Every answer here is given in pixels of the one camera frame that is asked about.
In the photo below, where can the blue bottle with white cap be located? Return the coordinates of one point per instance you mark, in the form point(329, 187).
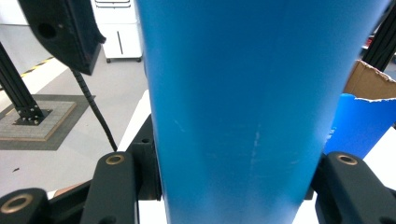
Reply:
point(246, 109)

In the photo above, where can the grey square floor mat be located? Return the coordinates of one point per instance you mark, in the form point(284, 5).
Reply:
point(46, 130)

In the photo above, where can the black metal stand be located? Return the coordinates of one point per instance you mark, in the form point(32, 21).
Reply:
point(18, 90)
point(383, 40)

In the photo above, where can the brown cardboard box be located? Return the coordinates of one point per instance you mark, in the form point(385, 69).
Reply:
point(370, 82)

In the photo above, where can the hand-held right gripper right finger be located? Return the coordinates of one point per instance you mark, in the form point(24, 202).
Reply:
point(310, 193)

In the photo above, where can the white cabinet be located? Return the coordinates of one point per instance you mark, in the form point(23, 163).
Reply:
point(120, 29)

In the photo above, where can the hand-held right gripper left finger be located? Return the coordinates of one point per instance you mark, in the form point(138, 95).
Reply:
point(148, 161)

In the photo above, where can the yellow black floor tape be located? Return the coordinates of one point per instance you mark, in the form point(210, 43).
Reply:
point(36, 67)

